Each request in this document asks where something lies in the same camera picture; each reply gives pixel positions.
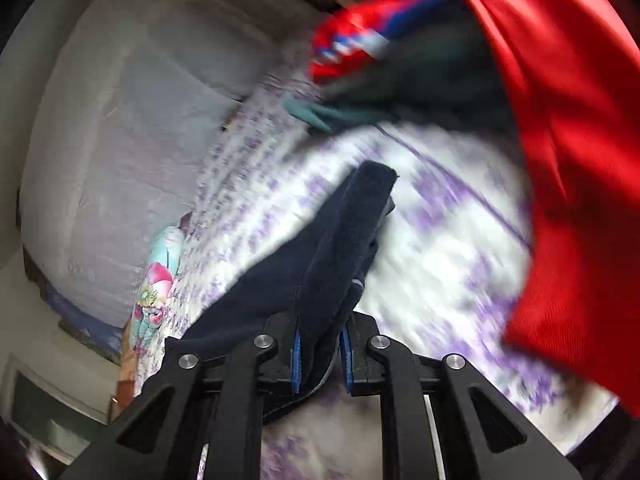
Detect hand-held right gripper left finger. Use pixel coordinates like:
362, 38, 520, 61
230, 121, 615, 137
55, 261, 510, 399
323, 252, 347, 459
60, 310, 301, 480

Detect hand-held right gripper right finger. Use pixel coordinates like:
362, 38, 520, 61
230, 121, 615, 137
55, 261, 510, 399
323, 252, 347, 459
339, 312, 566, 480

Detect navy blue pants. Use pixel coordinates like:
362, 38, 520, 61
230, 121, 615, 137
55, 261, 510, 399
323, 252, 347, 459
182, 161, 398, 418

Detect person's left forearm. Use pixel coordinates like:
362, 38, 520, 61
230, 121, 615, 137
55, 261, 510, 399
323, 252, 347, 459
307, 0, 461, 83

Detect purple floral bedspread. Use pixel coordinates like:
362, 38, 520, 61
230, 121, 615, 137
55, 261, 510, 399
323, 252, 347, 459
120, 72, 621, 480

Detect folded colourful floral quilt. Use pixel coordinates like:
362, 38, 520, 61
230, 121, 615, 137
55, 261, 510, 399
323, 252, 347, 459
131, 225, 186, 361

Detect orange brown blanket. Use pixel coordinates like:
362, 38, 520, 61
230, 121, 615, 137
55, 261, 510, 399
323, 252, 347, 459
116, 330, 147, 408

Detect blue patterned cloth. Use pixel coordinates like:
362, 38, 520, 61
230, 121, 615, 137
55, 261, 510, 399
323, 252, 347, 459
45, 285, 126, 358

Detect white framed panel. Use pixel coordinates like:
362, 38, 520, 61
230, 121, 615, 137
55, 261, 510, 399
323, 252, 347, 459
0, 355, 116, 466

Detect white pillows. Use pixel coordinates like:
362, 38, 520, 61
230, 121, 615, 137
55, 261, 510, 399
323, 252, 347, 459
20, 0, 321, 326

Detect dark green cloth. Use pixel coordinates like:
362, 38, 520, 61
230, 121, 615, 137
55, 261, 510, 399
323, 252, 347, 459
282, 10, 516, 136

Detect person's red jacket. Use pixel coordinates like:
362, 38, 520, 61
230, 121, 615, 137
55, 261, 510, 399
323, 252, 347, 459
435, 0, 640, 418

